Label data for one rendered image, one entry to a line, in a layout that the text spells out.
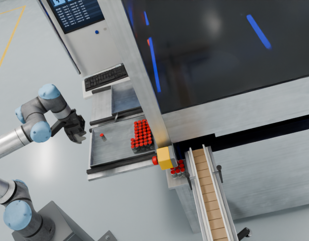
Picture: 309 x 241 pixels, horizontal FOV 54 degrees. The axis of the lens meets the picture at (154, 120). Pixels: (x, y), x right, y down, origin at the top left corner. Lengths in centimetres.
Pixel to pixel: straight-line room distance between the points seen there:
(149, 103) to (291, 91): 57
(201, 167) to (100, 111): 78
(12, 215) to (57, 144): 176
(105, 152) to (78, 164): 128
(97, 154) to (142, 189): 92
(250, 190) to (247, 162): 29
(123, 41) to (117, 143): 77
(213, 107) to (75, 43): 123
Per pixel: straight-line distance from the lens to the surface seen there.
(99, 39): 219
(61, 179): 290
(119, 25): 98
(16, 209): 153
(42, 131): 120
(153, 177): 254
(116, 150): 162
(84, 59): 226
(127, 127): 170
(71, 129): 142
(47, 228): 163
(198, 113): 126
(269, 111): 137
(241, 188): 183
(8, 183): 159
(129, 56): 104
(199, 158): 140
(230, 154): 153
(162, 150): 134
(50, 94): 129
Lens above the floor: 208
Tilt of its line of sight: 46 degrees down
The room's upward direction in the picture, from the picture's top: 21 degrees counter-clockwise
